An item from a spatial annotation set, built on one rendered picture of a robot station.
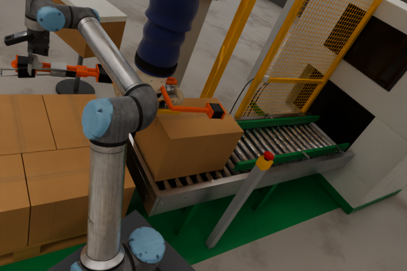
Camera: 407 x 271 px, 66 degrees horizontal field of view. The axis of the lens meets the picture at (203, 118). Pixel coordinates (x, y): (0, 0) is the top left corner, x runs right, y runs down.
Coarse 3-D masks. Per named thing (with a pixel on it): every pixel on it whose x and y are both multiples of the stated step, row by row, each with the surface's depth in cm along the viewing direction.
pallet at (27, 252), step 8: (56, 240) 198; (64, 240) 211; (72, 240) 213; (80, 240) 215; (24, 248) 188; (32, 248) 191; (40, 248) 196; (48, 248) 204; (56, 248) 206; (64, 248) 209; (0, 256) 190; (8, 256) 192; (16, 256) 189; (24, 256) 193; (32, 256) 197; (0, 264) 187
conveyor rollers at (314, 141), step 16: (256, 128) 313; (272, 128) 321; (288, 128) 337; (304, 128) 345; (240, 144) 281; (256, 144) 290; (272, 144) 298; (288, 144) 307; (304, 144) 322; (320, 144) 337; (304, 160) 302; (208, 176) 233
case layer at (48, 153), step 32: (0, 96) 221; (32, 96) 232; (64, 96) 245; (0, 128) 199; (32, 128) 208; (64, 128) 219; (0, 160) 181; (32, 160) 189; (64, 160) 197; (0, 192) 166; (32, 192) 173; (64, 192) 180; (128, 192) 202; (0, 224) 165; (32, 224) 177; (64, 224) 192
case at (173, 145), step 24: (168, 120) 200; (192, 120) 210; (216, 120) 220; (144, 144) 217; (168, 144) 189; (192, 144) 201; (216, 144) 215; (168, 168) 206; (192, 168) 221; (216, 168) 238
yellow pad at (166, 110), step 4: (160, 100) 180; (164, 100) 175; (160, 104) 174; (164, 104) 175; (160, 108) 173; (164, 108) 174; (160, 112) 172; (164, 112) 173; (168, 112) 174; (172, 112) 175; (176, 112) 177
